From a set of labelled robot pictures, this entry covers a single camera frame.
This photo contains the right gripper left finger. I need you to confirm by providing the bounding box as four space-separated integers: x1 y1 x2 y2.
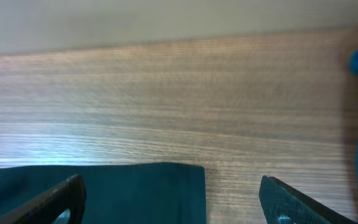
0 174 86 224

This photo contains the black polo shirt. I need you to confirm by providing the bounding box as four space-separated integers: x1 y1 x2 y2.
0 163 207 224

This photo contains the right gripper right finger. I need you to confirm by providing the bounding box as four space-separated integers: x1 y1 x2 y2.
259 175 357 224

